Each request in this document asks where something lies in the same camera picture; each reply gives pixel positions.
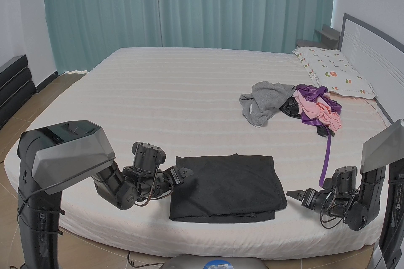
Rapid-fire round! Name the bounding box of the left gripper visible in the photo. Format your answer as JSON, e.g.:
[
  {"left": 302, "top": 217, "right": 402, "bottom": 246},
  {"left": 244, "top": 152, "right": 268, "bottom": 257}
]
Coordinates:
[{"left": 144, "top": 166, "right": 194, "bottom": 201}]

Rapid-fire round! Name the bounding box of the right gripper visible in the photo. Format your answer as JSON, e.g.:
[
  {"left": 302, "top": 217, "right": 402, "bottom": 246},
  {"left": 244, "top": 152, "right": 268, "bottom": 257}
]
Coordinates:
[{"left": 286, "top": 188, "right": 330, "bottom": 215}]

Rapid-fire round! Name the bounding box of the black T-shirt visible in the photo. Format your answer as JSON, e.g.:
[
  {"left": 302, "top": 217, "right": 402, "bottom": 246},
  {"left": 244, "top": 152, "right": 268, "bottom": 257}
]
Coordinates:
[{"left": 169, "top": 153, "right": 288, "bottom": 224}]

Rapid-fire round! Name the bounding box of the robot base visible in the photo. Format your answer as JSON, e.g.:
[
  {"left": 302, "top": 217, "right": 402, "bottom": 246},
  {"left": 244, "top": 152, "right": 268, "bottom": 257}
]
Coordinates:
[{"left": 159, "top": 254, "right": 269, "bottom": 269}]

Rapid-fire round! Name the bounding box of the bed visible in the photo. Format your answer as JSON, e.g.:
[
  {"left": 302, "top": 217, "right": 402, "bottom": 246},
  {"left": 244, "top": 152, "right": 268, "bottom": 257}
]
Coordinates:
[{"left": 4, "top": 13, "right": 404, "bottom": 261}]

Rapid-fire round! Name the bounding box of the pile of clothes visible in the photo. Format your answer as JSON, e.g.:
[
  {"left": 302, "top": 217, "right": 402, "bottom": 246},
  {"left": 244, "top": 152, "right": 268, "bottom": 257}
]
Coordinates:
[{"left": 279, "top": 84, "right": 343, "bottom": 187}]

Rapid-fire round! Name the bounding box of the grey garment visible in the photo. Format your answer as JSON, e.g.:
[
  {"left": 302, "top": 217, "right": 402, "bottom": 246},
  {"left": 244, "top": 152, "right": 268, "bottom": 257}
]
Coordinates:
[{"left": 239, "top": 80, "right": 296, "bottom": 128}]

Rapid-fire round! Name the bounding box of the white printed pillow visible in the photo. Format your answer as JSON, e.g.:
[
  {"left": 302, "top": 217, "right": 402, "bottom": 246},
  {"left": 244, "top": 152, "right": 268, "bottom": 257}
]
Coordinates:
[{"left": 292, "top": 46, "right": 377, "bottom": 100}]

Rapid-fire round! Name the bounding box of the grey bedside table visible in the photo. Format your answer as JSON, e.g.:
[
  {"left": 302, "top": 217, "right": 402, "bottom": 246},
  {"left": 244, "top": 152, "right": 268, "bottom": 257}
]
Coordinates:
[{"left": 296, "top": 24, "right": 341, "bottom": 49}]

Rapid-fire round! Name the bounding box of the black cable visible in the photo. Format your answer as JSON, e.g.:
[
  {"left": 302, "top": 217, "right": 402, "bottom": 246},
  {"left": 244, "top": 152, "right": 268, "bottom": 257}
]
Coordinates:
[
  {"left": 127, "top": 251, "right": 165, "bottom": 269},
  {"left": 17, "top": 158, "right": 116, "bottom": 224}
]

